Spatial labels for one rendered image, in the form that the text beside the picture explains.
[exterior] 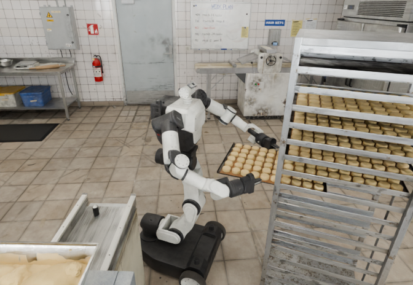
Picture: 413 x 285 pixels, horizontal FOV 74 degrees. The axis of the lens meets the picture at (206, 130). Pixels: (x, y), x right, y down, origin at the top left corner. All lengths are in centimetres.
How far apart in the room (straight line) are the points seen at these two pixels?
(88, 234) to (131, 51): 444
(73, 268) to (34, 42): 548
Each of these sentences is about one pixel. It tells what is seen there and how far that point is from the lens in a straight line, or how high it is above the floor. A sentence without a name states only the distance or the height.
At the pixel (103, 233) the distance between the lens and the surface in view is 163.
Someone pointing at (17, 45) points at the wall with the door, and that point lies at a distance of 629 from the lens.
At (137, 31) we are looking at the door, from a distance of 560.
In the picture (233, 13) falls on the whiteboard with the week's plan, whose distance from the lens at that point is 558.
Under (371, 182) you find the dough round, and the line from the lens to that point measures 160.
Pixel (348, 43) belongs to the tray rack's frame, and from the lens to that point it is 128.
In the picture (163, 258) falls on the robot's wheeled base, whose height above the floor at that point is 17.
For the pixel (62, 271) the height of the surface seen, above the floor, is 129.
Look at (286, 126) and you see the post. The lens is 137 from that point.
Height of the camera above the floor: 194
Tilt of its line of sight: 25 degrees down
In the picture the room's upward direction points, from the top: 1 degrees clockwise
